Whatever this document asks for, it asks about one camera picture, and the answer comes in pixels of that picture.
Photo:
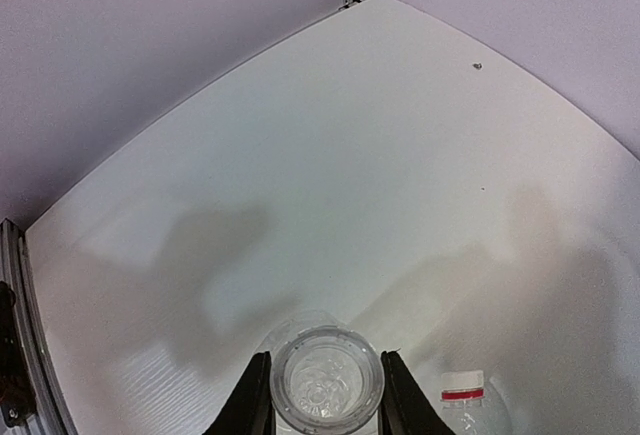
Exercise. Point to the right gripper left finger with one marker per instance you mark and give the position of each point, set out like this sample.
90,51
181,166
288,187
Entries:
247,410

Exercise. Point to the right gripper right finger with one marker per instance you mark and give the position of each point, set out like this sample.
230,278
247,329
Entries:
404,408

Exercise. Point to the red label water bottle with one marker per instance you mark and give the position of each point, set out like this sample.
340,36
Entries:
476,412

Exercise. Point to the white bottle cap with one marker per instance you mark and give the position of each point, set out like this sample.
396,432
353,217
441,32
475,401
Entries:
462,381

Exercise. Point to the aluminium front rail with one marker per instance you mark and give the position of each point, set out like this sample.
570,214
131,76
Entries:
31,398

